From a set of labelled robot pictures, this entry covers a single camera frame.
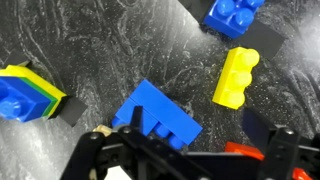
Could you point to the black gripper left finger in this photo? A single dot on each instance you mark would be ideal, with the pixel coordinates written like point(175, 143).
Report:
point(137, 116)

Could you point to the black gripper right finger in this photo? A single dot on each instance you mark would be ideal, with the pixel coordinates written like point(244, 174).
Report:
point(256, 131)

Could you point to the yellow three-stud building block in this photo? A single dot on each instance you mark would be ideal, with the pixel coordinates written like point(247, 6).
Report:
point(235, 80)

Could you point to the red building block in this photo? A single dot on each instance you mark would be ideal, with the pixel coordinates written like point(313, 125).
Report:
point(243, 150)

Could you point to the blue long building block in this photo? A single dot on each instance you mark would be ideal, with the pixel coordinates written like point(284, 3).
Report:
point(160, 110)

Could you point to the green thin building block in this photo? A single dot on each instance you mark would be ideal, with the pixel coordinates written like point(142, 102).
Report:
point(50, 100)

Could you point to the blue stacked building block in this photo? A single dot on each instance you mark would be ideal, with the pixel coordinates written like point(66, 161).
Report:
point(21, 101)

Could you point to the blue square building block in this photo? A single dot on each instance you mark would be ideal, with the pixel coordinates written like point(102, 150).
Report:
point(231, 16)

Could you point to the black tape patch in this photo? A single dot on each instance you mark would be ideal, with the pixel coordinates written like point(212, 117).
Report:
point(265, 38)
point(70, 111)
point(198, 8)

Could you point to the stacked blue yellow green blocks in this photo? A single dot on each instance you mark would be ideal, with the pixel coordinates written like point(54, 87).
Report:
point(40, 81)

